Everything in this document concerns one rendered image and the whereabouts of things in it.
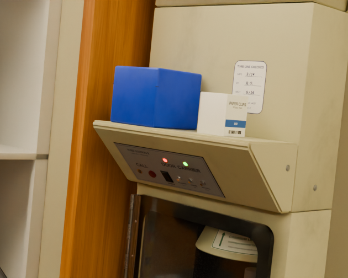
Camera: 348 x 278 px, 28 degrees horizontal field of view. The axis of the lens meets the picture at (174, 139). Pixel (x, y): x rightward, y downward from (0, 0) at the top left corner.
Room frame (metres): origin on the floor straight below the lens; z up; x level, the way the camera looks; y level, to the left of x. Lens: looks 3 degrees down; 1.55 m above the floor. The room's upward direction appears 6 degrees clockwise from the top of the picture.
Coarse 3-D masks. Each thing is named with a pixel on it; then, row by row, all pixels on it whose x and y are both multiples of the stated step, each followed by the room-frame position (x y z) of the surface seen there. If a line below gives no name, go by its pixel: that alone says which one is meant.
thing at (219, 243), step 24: (144, 216) 1.16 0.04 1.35; (168, 216) 1.12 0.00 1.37; (192, 216) 1.08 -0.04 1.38; (216, 216) 1.04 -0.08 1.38; (144, 240) 1.16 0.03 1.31; (168, 240) 1.12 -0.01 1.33; (192, 240) 1.08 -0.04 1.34; (216, 240) 1.04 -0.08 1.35; (240, 240) 1.00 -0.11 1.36; (264, 240) 0.97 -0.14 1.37; (144, 264) 1.16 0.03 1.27; (168, 264) 1.11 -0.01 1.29; (192, 264) 1.07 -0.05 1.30; (216, 264) 1.04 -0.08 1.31; (240, 264) 1.00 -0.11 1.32; (264, 264) 0.97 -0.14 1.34
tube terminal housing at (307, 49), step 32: (160, 32) 1.19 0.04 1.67; (192, 32) 1.14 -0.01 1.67; (224, 32) 1.09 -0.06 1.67; (256, 32) 1.05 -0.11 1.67; (288, 32) 1.01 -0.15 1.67; (320, 32) 1.00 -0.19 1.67; (160, 64) 1.18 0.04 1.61; (192, 64) 1.13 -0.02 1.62; (224, 64) 1.08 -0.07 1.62; (288, 64) 1.00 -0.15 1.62; (320, 64) 1.01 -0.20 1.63; (288, 96) 1.00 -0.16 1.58; (320, 96) 1.01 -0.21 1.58; (256, 128) 1.03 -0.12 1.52; (288, 128) 1.00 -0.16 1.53; (320, 128) 1.02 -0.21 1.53; (320, 160) 1.03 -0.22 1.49; (160, 192) 1.16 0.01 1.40; (320, 192) 1.03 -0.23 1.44; (288, 224) 0.98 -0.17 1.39; (320, 224) 1.04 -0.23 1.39; (288, 256) 0.98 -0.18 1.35; (320, 256) 1.05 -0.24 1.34
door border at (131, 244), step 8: (136, 200) 1.18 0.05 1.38; (136, 208) 1.18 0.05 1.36; (136, 216) 1.18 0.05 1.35; (136, 224) 1.18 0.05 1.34; (136, 232) 1.17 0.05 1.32; (128, 240) 1.19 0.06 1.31; (136, 240) 1.17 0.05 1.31; (128, 248) 1.19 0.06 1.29; (128, 256) 1.19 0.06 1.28; (128, 264) 1.19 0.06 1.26; (128, 272) 1.18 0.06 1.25
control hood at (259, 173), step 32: (96, 128) 1.11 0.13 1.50; (128, 128) 1.06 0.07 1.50; (160, 128) 1.05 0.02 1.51; (224, 160) 0.95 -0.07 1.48; (256, 160) 0.91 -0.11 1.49; (288, 160) 0.97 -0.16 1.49; (192, 192) 1.07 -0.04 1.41; (224, 192) 1.01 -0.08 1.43; (256, 192) 0.96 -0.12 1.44; (288, 192) 0.97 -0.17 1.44
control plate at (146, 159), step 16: (128, 160) 1.12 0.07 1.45; (144, 160) 1.09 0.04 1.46; (160, 160) 1.06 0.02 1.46; (176, 160) 1.03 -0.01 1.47; (192, 160) 1.00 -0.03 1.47; (144, 176) 1.13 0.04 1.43; (160, 176) 1.10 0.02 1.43; (176, 176) 1.06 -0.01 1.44; (192, 176) 1.03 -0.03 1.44; (208, 176) 1.01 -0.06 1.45; (208, 192) 1.04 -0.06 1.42
